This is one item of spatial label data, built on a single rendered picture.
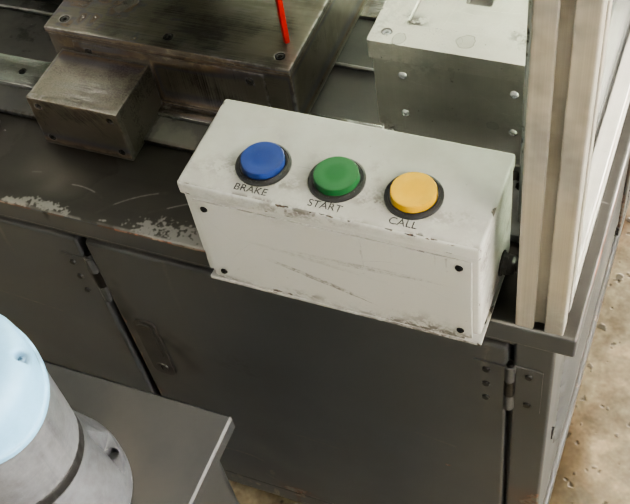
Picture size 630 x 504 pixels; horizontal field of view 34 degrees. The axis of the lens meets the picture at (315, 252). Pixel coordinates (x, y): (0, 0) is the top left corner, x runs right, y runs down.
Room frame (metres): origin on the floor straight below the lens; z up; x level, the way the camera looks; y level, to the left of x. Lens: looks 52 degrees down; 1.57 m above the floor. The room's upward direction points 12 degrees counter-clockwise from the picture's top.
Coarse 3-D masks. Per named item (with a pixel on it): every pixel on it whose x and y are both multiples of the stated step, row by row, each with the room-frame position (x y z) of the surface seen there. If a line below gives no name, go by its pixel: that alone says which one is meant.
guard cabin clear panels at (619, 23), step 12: (624, 0) 0.75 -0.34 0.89; (612, 12) 0.68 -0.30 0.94; (624, 12) 0.77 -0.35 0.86; (612, 24) 0.69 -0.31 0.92; (624, 24) 0.78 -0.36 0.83; (612, 36) 0.70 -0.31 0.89; (624, 36) 0.80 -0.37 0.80; (612, 48) 0.71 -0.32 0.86; (612, 60) 0.73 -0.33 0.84; (612, 72) 0.74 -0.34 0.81; (600, 96) 0.68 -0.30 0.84; (600, 108) 0.69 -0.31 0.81
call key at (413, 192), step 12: (396, 180) 0.57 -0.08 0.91; (408, 180) 0.57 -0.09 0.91; (420, 180) 0.56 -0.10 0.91; (432, 180) 0.56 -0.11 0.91; (396, 192) 0.55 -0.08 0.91; (408, 192) 0.55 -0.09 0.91; (420, 192) 0.55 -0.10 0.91; (432, 192) 0.55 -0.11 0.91; (396, 204) 0.54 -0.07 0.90; (408, 204) 0.54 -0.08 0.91; (420, 204) 0.54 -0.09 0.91; (432, 204) 0.54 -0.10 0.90
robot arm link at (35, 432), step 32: (0, 320) 0.46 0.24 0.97; (0, 352) 0.43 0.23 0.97; (32, 352) 0.44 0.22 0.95; (0, 384) 0.40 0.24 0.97; (32, 384) 0.41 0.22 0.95; (0, 416) 0.38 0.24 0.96; (32, 416) 0.40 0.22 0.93; (64, 416) 0.42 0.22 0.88; (0, 448) 0.37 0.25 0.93; (32, 448) 0.38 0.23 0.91; (64, 448) 0.40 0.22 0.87; (0, 480) 0.37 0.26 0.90; (32, 480) 0.38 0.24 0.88
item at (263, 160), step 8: (256, 144) 0.64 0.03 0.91; (264, 144) 0.64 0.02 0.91; (272, 144) 0.64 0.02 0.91; (248, 152) 0.64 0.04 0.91; (256, 152) 0.63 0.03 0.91; (264, 152) 0.63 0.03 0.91; (272, 152) 0.63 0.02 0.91; (280, 152) 0.63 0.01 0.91; (240, 160) 0.63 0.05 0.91; (248, 160) 0.63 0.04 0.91; (256, 160) 0.62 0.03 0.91; (264, 160) 0.62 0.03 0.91; (272, 160) 0.62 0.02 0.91; (280, 160) 0.62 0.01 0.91; (248, 168) 0.62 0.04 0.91; (256, 168) 0.61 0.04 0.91; (264, 168) 0.61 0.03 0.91; (272, 168) 0.61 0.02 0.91; (280, 168) 0.61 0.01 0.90; (248, 176) 0.61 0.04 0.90; (256, 176) 0.61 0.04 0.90; (264, 176) 0.61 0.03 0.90; (272, 176) 0.61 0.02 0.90
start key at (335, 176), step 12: (336, 156) 0.61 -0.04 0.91; (324, 168) 0.60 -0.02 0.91; (336, 168) 0.60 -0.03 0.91; (348, 168) 0.59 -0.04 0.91; (324, 180) 0.58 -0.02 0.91; (336, 180) 0.58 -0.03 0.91; (348, 180) 0.58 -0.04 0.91; (324, 192) 0.58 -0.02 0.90; (336, 192) 0.57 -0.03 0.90; (348, 192) 0.57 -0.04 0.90
